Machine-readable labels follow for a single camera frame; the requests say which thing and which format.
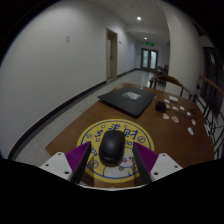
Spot ceiling lights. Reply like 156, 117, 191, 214
135, 15, 149, 42

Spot white card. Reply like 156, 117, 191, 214
203, 123, 213, 136

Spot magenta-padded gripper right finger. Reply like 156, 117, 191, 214
132, 141, 184, 185

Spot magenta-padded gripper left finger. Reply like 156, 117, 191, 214
39, 141, 93, 185

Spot black computer mouse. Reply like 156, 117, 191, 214
98, 129, 127, 167

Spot large dark window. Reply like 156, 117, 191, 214
201, 46, 224, 118

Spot round yellow printed mouse pad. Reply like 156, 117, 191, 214
76, 118, 155, 181

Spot wooden armchair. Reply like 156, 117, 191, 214
148, 74, 198, 101
155, 65, 170, 76

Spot flat black folder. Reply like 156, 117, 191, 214
97, 86, 158, 119

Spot wooden-topped black metal railing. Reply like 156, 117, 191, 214
196, 73, 224, 158

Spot small black box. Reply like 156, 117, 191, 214
155, 100, 167, 113

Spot glass double door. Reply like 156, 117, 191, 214
140, 47, 159, 72

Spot side doorway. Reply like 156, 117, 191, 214
105, 28, 119, 81

